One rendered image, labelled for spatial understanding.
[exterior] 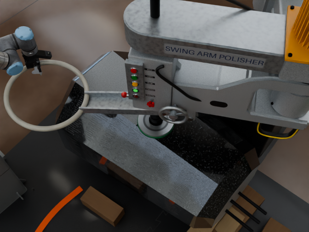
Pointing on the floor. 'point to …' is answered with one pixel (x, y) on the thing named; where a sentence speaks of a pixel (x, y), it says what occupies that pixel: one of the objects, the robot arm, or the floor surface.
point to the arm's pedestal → (9, 185)
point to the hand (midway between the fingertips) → (40, 70)
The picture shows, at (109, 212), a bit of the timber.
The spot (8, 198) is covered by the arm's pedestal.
